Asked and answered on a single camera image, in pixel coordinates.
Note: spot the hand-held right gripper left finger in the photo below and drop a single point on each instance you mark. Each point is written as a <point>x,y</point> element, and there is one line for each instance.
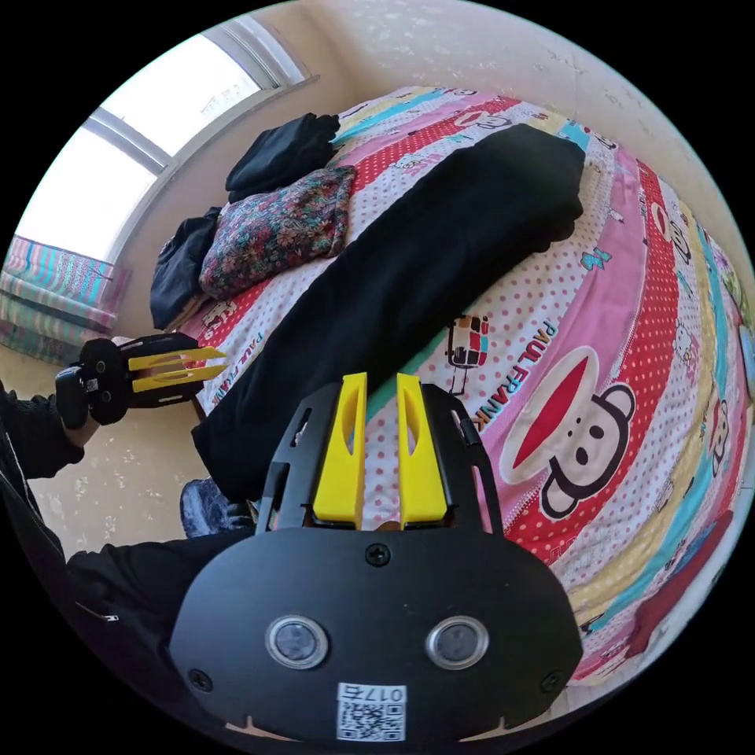
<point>341,466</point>

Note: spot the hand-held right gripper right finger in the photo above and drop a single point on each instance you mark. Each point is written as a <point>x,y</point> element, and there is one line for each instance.
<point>420,472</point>

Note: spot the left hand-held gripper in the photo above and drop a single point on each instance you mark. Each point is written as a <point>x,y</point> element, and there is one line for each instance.
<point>109,354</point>

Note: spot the person's left forearm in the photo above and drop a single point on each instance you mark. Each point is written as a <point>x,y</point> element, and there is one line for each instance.
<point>32,427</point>

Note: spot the black pants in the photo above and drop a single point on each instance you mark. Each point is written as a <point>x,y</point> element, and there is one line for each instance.
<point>383,277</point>

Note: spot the person's left hand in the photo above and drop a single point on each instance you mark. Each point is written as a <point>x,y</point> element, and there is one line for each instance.
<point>82,435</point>

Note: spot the striped folded quilt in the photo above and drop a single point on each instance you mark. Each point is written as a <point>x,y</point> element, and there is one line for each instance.
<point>53,295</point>

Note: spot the window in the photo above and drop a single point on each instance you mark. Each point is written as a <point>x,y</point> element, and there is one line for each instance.
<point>147,135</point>

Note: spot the bed with printed sheet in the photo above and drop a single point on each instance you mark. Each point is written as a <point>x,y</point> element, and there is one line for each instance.
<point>596,307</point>

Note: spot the person's body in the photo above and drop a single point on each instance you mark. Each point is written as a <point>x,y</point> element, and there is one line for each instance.
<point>118,619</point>

